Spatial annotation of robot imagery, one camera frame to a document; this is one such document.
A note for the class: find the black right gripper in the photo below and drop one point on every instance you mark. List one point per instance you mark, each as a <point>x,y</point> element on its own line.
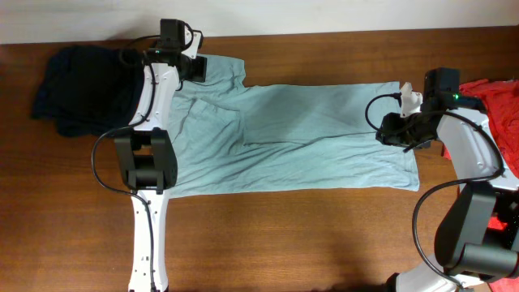
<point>389,126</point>

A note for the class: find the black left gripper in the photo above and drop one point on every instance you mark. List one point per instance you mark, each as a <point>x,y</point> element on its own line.
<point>198,75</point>

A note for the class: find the light blue t-shirt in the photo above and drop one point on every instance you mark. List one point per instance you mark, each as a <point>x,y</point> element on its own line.
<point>230,138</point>

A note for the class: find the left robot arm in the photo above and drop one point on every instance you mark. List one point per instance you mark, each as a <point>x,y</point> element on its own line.
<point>146,157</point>

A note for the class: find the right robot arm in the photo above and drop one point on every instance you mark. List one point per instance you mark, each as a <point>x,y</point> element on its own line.
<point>477,241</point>

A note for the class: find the red t-shirt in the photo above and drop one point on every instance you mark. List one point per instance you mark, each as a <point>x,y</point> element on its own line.
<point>503,121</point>

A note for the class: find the folded dark navy garment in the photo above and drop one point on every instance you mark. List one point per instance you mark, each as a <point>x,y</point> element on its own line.
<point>89,90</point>

